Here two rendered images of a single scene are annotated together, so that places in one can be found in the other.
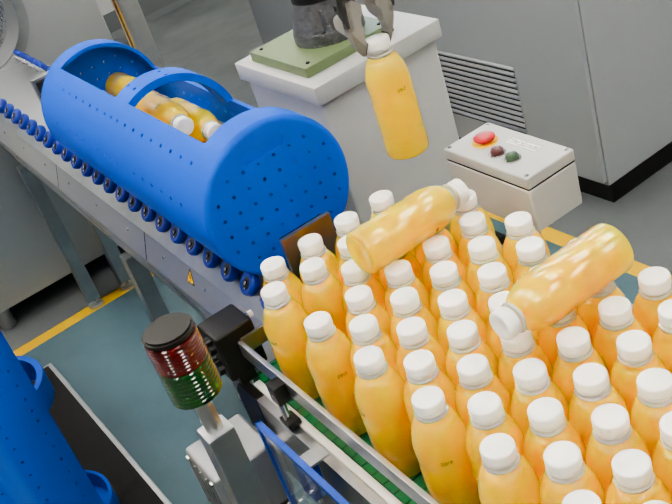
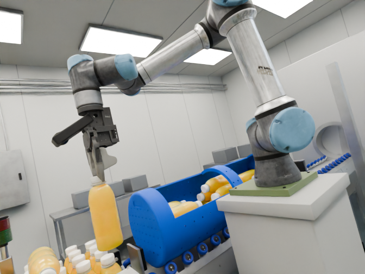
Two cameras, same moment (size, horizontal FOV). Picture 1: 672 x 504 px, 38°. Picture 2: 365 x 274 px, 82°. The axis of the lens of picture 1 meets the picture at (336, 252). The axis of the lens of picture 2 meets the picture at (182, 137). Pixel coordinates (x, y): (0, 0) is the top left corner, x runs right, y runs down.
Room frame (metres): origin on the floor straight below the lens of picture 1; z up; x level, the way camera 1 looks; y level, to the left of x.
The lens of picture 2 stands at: (1.52, -0.80, 1.34)
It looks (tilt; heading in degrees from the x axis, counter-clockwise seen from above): 4 degrees up; 76
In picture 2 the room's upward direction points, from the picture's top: 13 degrees counter-clockwise
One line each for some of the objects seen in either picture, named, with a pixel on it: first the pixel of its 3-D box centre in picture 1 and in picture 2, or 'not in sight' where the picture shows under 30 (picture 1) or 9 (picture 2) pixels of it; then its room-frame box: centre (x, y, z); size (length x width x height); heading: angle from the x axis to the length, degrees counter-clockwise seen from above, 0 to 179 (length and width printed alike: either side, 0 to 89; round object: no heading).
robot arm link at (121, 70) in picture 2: not in sight; (118, 71); (1.52, -0.16, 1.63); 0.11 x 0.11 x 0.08; 77
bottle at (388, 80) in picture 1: (394, 100); (104, 213); (1.40, -0.16, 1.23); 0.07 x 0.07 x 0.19
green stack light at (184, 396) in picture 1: (189, 376); (1, 236); (0.95, 0.21, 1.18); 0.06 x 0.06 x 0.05
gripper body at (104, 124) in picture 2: not in sight; (97, 128); (1.43, -0.15, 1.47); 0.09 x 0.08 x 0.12; 24
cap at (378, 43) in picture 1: (376, 41); (97, 177); (1.40, -0.16, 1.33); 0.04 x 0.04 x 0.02
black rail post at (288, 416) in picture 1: (283, 403); not in sight; (1.15, 0.15, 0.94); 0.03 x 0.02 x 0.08; 24
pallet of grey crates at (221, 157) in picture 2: not in sight; (236, 173); (3.60, 3.67, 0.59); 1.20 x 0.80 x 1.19; 115
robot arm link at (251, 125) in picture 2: not in sight; (265, 134); (1.97, -0.15, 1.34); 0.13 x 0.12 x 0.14; 77
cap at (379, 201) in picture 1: (381, 198); (107, 257); (1.38, -0.10, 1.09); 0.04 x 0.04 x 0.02
